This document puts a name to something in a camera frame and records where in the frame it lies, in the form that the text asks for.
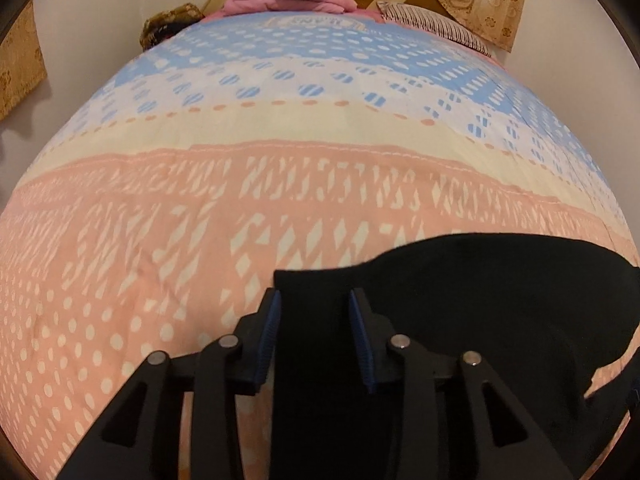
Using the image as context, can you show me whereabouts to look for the black pants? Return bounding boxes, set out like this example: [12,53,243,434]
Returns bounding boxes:
[269,234,639,479]

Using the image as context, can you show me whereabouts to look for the pink blue dotted bedspread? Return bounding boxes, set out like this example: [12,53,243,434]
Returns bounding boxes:
[1,12,639,479]

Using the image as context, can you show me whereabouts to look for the beige side curtain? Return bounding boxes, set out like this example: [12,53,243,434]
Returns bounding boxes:
[0,1,48,119]

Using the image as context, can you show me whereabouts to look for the striped pillow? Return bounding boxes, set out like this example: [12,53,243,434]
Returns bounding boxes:
[376,1,491,58]

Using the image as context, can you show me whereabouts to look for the pink folded blanket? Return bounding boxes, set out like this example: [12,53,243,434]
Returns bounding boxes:
[221,0,358,15]

